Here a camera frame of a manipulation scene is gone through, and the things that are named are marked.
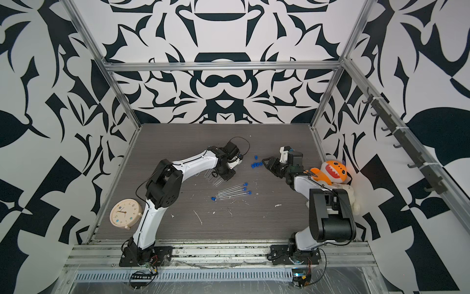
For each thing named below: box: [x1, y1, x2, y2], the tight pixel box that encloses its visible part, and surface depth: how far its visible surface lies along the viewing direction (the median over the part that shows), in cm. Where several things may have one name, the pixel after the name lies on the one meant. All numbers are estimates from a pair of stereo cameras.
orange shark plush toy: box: [309, 160, 348, 185], surface depth 91 cm
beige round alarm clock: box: [109, 197, 143, 230], surface depth 85 cm
